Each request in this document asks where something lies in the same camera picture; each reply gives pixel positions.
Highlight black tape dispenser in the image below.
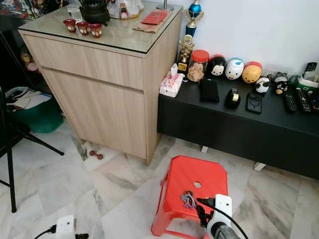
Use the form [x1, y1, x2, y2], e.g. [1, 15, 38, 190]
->
[225, 89, 241, 110]

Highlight clear glass cup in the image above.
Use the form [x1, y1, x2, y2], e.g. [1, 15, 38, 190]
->
[67, 5, 83, 21]

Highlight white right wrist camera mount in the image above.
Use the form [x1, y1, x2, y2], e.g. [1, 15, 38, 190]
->
[207, 194, 233, 235]

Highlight black round plush toy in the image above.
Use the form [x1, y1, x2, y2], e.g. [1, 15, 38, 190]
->
[208, 55, 227, 78]

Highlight black low console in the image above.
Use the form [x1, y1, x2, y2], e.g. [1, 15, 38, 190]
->
[157, 75, 319, 181]

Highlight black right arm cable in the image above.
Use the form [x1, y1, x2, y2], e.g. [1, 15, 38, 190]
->
[213, 203, 250, 239]

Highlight green bag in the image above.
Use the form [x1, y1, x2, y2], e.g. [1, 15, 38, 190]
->
[5, 87, 64, 134]

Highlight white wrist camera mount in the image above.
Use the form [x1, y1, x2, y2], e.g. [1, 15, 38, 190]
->
[207, 194, 233, 235]
[56, 215, 76, 239]

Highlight green white object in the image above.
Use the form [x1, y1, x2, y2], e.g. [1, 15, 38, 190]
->
[290, 74, 319, 91]

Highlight white figurine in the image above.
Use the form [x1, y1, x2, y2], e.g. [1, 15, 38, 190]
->
[109, 0, 145, 20]

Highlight metal lamp base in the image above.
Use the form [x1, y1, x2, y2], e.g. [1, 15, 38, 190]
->
[156, 0, 175, 11]

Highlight light wooden cabinet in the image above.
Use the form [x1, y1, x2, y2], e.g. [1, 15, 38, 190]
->
[18, 2, 183, 166]

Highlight red envelope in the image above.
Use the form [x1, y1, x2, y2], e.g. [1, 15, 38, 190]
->
[141, 11, 169, 25]

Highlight red plastic stool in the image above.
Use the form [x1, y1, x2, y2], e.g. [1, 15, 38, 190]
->
[151, 155, 229, 239]

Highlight yellow red round plush toy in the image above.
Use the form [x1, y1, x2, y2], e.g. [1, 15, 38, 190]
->
[242, 62, 263, 84]

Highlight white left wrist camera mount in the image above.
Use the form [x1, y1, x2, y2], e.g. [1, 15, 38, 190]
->
[56, 215, 76, 239]

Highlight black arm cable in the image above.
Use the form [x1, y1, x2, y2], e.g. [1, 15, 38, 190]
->
[213, 203, 250, 239]
[35, 225, 57, 239]

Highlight white blue round plush toy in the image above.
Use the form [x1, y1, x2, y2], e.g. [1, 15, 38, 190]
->
[225, 58, 245, 80]

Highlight glass jar with red lid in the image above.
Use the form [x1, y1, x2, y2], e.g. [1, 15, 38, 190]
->
[187, 50, 210, 83]

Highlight white papers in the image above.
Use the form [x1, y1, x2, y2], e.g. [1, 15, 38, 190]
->
[11, 91, 48, 110]

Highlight black incense pot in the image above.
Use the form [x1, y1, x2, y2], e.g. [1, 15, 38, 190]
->
[79, 0, 111, 25]

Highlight brown paper sheet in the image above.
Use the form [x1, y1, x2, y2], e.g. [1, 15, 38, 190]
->
[133, 19, 161, 33]

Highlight black pouch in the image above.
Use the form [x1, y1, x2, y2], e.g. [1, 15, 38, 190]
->
[199, 79, 220, 104]

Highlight black remote control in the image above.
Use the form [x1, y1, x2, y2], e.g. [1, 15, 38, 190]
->
[305, 62, 318, 80]
[283, 93, 299, 113]
[294, 88, 313, 113]

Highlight black metal chair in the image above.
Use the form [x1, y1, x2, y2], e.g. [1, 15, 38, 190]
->
[0, 90, 64, 213]

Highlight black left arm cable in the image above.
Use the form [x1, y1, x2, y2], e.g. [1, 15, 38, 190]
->
[35, 225, 57, 239]

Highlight small white black figure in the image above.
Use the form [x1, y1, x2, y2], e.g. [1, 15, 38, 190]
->
[255, 77, 271, 94]

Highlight blue gold trophy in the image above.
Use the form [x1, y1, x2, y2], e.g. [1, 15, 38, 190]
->
[184, 0, 204, 37]

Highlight pink white tissue pack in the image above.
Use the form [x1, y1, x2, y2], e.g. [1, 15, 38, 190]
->
[159, 64, 184, 98]

